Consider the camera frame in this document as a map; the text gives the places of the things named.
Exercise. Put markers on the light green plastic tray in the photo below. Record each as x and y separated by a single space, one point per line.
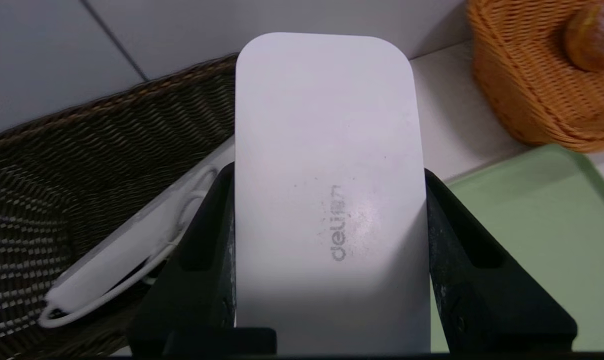
557 225

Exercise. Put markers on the white rounded plastic box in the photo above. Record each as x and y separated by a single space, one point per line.
327 175

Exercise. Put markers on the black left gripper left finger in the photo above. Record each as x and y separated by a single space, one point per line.
192 300

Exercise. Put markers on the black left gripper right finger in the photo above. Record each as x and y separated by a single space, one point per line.
487 300

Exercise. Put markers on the orange wicker basket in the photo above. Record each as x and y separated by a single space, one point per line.
522 90

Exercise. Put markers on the dark brown wicker basket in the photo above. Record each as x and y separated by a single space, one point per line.
82 165

